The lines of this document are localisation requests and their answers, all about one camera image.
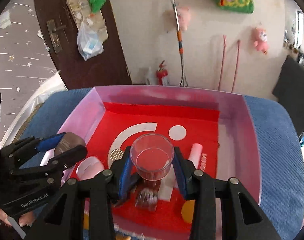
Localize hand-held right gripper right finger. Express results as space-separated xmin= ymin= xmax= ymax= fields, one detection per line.
xmin=172 ymin=146 xmax=281 ymax=240

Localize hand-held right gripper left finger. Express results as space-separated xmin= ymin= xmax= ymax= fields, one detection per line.
xmin=24 ymin=146 xmax=140 ymax=240

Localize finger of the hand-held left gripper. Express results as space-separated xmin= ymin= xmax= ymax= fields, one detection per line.
xmin=0 ymin=132 xmax=67 ymax=167
xmin=9 ymin=145 xmax=88 ymax=183

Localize brown eyeshadow case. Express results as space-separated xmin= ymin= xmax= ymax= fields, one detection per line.
xmin=54 ymin=132 xmax=86 ymax=157

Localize pink egg-shaped case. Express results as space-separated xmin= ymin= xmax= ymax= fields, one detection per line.
xmin=76 ymin=156 xmax=105 ymax=181

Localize small pink bottle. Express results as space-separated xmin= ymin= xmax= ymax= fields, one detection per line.
xmin=187 ymin=143 xmax=204 ymax=173

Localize black nail polish bottle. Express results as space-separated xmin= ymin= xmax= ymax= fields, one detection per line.
xmin=112 ymin=172 xmax=162 ymax=212

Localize clear plastic cup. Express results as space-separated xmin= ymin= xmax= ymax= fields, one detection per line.
xmin=130 ymin=134 xmax=175 ymax=180

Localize pink cardboard box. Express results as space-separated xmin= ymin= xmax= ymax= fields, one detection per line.
xmin=40 ymin=85 xmax=263 ymax=239

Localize person's left hand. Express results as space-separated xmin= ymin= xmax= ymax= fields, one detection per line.
xmin=0 ymin=206 xmax=42 ymax=228

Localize white plastic sheet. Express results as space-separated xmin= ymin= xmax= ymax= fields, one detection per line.
xmin=0 ymin=70 xmax=67 ymax=150

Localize red printed box liner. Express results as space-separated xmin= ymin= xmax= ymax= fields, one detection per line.
xmin=83 ymin=102 xmax=220 ymax=230

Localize blue towel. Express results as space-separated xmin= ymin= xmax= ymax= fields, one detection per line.
xmin=15 ymin=87 xmax=304 ymax=240

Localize red fire extinguisher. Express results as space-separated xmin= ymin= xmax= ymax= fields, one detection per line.
xmin=156 ymin=60 xmax=169 ymax=86

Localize dark brown door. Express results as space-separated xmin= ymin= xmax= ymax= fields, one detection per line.
xmin=33 ymin=0 xmax=132 ymax=90

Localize white plastic bag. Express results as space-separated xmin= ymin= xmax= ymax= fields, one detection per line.
xmin=77 ymin=22 xmax=104 ymax=62

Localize pink thin stick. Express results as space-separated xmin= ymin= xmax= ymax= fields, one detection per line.
xmin=218 ymin=35 xmax=227 ymax=91
xmin=231 ymin=39 xmax=241 ymax=93

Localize dark dresser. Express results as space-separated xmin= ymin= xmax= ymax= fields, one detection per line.
xmin=272 ymin=55 xmax=304 ymax=139

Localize clear hanging organizer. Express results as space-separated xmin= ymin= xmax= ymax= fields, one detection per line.
xmin=56 ymin=0 xmax=109 ymax=42

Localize metal stick with orange cap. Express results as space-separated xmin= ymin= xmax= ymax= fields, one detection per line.
xmin=169 ymin=0 xmax=189 ymax=87

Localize green plush toy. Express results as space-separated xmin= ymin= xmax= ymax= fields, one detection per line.
xmin=89 ymin=0 xmax=106 ymax=14

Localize pink plush bear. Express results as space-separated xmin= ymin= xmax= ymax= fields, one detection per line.
xmin=251 ymin=26 xmax=269 ymax=55

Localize pink plush pig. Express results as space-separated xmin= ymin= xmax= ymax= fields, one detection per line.
xmin=167 ymin=7 xmax=192 ymax=32

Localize brass door handle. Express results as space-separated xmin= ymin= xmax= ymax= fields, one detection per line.
xmin=46 ymin=19 xmax=67 ymax=54

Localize wall mirror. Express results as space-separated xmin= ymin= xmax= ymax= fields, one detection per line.
xmin=295 ymin=9 xmax=304 ymax=49

